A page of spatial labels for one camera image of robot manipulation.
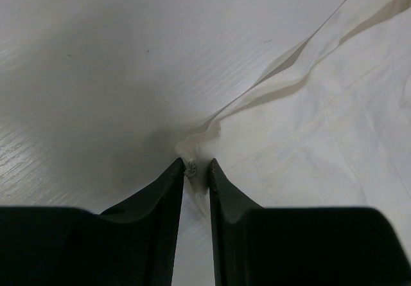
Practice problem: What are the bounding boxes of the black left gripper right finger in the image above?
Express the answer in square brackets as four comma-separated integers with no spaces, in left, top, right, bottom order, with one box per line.
[209,160,410,285]

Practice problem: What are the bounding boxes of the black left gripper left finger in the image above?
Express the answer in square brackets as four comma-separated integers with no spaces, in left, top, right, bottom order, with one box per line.
[1,159,184,285]

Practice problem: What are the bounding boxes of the white skirt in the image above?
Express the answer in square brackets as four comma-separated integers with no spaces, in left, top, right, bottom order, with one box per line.
[176,0,411,235]

